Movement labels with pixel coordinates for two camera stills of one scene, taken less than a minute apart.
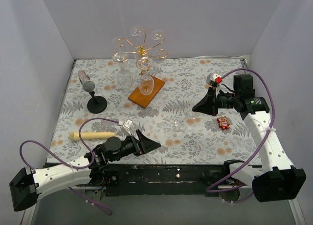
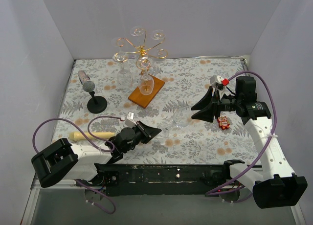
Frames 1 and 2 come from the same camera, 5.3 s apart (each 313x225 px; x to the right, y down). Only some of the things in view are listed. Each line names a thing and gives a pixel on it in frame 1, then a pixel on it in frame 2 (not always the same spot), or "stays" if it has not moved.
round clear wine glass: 119,56 stays
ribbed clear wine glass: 124,77 stays
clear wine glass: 146,84 stays
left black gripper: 137,144 to 143,132
